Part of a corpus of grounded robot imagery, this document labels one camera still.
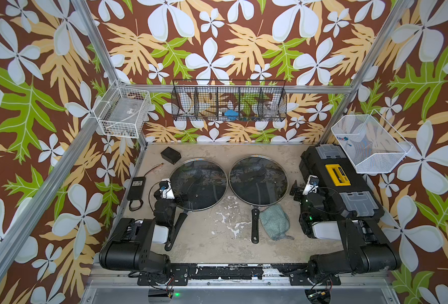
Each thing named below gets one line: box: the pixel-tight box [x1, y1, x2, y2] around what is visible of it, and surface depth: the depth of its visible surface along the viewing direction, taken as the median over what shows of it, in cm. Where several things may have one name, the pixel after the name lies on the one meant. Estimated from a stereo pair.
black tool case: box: [298, 143, 385, 220], surface depth 81 cm
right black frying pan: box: [239, 190, 277, 244], surface depth 86 cm
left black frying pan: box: [164, 209, 189, 252], surface depth 80 cm
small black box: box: [160, 146, 182, 165], surface depth 114 cm
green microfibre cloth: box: [258, 203, 295, 241], surface depth 87 cm
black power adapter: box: [126, 176, 147, 201], surface depth 100 cm
